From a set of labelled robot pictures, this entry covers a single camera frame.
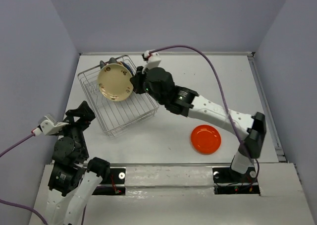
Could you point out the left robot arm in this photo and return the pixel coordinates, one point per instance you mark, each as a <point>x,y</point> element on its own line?
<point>74,176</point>

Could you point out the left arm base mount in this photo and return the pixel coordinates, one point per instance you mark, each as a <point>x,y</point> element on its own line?
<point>113,185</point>

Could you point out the wire dish rack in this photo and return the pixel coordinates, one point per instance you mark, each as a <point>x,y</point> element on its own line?
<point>114,117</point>

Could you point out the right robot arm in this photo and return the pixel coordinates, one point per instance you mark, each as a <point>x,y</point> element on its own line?
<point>249,129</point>

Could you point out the teal round ceramic plate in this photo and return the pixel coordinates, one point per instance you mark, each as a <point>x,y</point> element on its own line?
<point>102,64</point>

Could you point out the dark blue leaf-shaped plate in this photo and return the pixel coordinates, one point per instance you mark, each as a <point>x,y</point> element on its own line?
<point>128,68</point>

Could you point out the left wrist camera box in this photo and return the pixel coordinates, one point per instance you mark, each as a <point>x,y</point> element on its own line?
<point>49,125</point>

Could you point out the grey deer pattern plate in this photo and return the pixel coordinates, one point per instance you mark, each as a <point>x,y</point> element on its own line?
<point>112,61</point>

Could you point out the orange round plate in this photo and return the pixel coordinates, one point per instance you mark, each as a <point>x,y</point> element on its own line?
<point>205,139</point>

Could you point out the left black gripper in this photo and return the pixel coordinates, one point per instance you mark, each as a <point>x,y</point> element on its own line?
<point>87,115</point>

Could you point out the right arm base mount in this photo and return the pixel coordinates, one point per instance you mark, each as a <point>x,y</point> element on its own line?
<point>229,182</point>

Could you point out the cream floral round plate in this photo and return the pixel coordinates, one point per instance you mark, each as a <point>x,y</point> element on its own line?
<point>114,82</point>

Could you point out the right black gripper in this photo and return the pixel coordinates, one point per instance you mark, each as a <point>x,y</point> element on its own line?
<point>138,78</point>

